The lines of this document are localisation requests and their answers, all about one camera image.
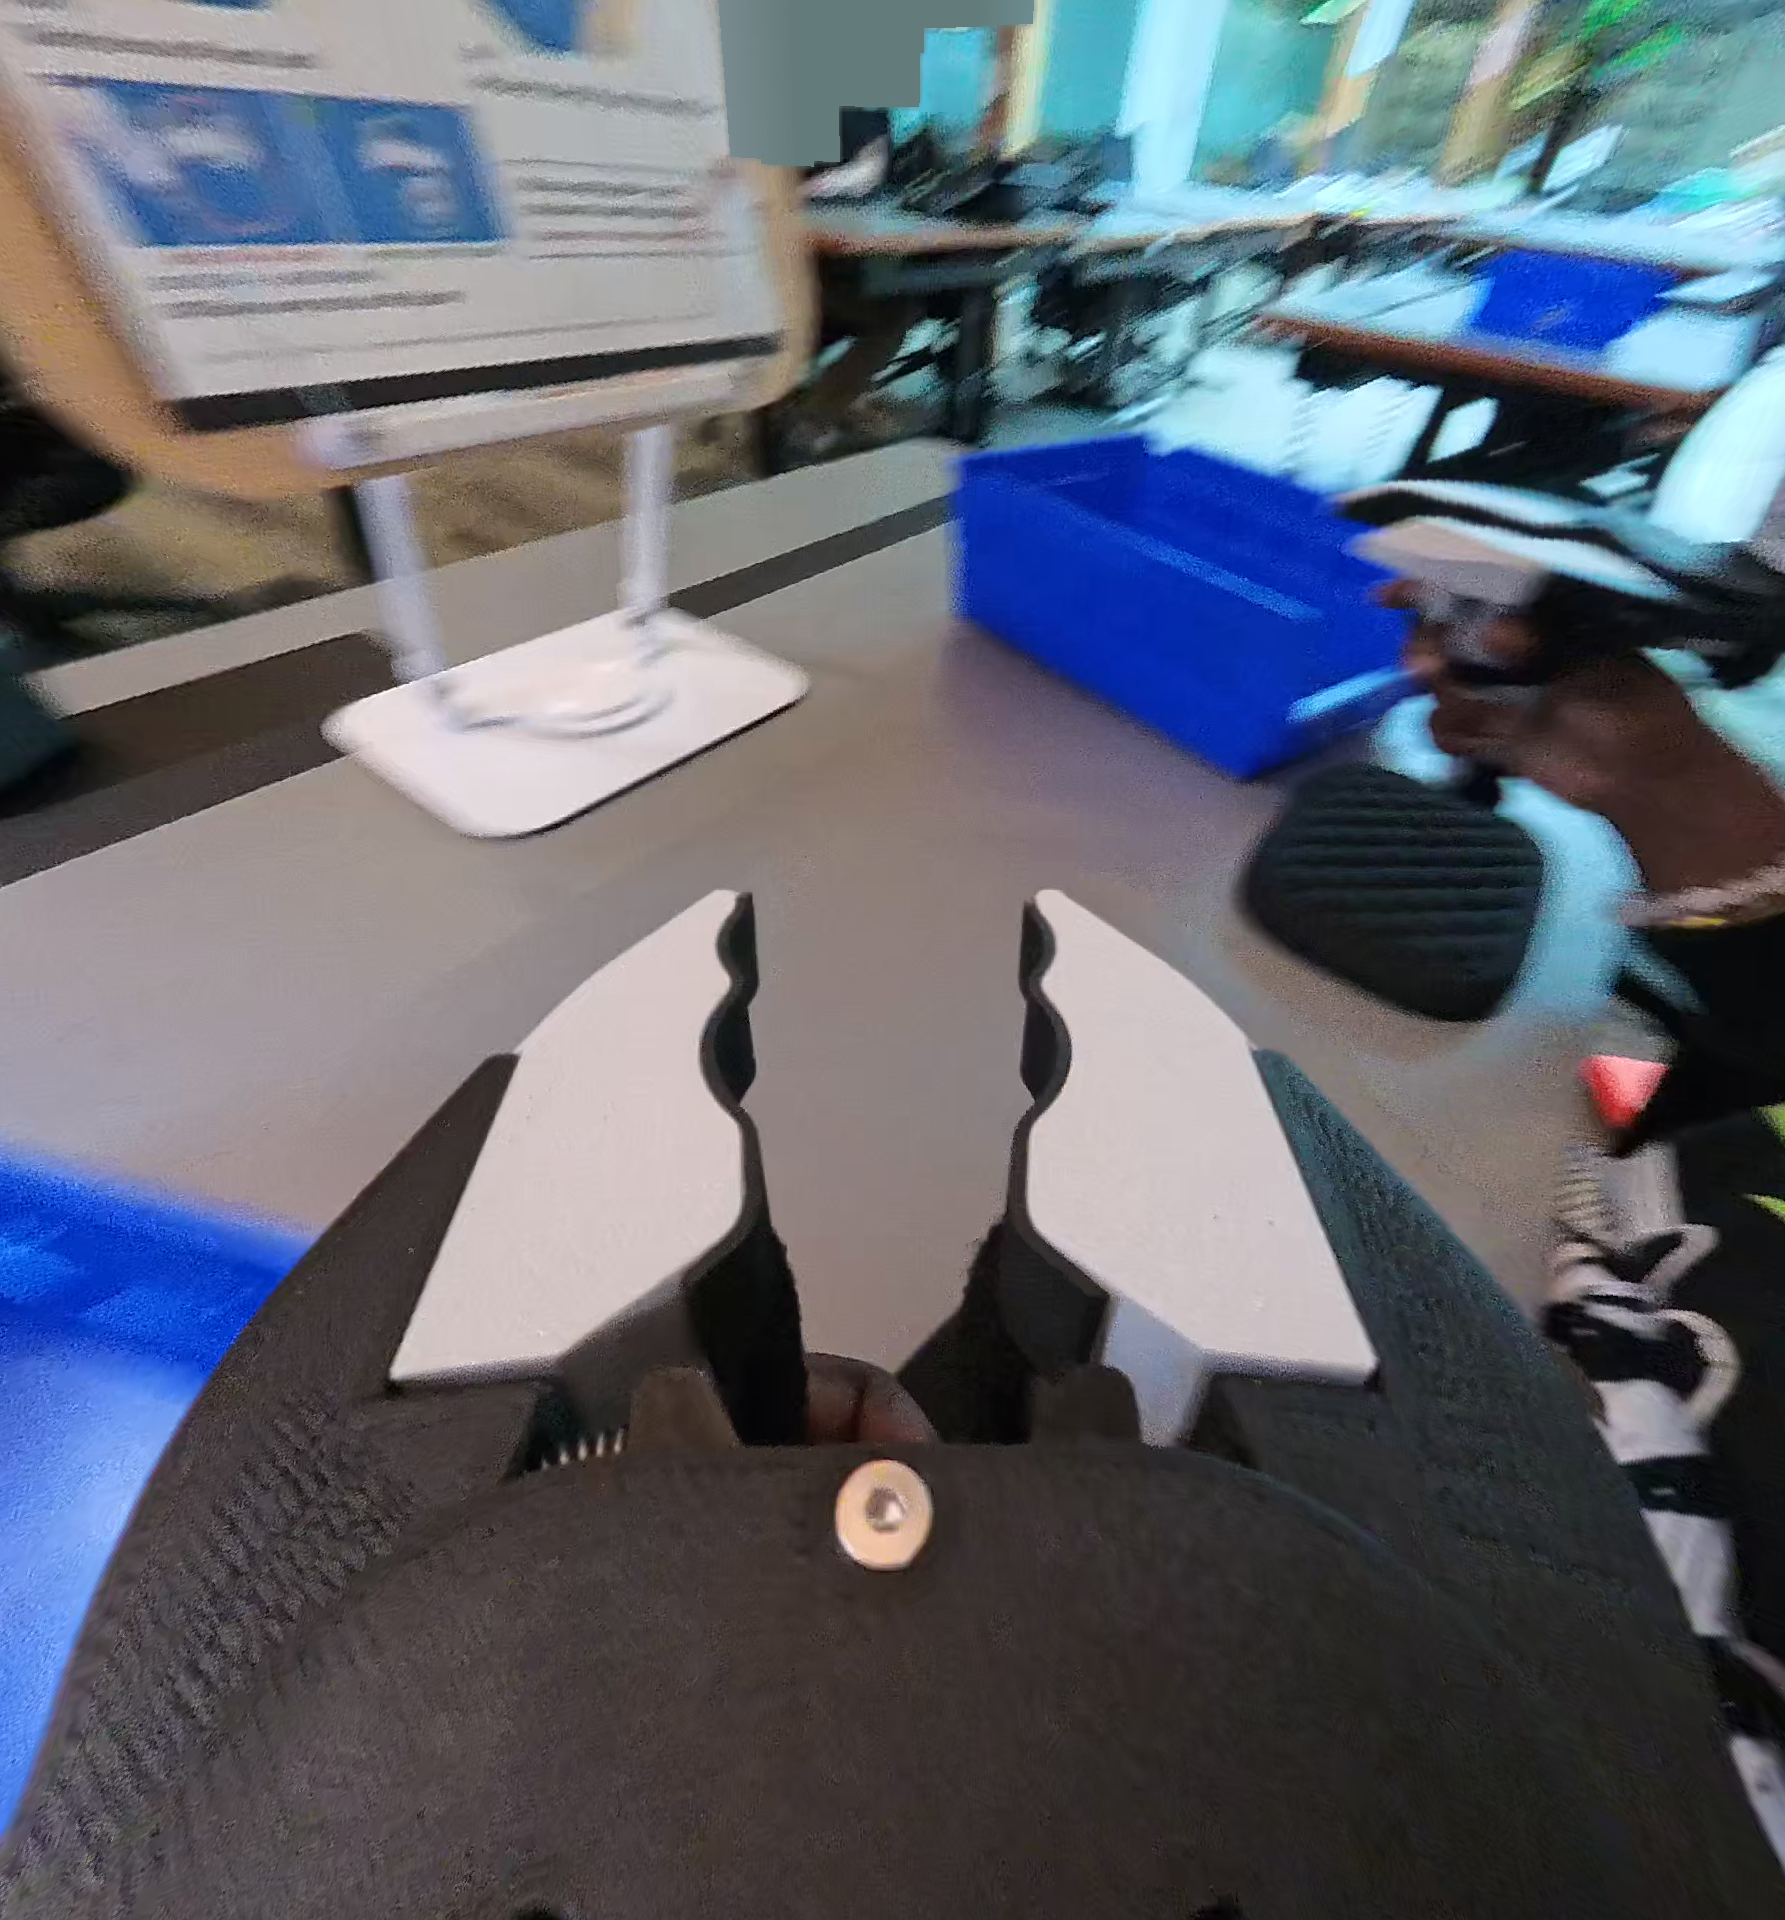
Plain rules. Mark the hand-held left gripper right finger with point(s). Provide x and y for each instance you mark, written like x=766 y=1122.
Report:
x=1192 y=1184

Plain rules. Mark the person's right hand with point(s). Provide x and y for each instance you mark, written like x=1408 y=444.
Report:
x=1628 y=750

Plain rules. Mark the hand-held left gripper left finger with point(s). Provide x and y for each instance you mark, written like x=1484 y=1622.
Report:
x=593 y=1184

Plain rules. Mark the black white patterned pants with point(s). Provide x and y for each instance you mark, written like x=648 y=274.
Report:
x=1642 y=1351

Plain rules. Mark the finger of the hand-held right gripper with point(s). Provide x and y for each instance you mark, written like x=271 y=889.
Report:
x=1446 y=563

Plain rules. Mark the person's right forearm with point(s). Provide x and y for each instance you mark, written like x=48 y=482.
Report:
x=1763 y=989

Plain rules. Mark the black honeycomb wrist rest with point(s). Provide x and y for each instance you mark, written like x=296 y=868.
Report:
x=1402 y=900

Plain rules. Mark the wood-topped office desk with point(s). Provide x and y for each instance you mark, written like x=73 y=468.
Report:
x=1431 y=351

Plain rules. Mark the blue plastic bin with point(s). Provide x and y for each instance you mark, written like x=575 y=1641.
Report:
x=51 y=1351
x=1132 y=601
x=1575 y=300

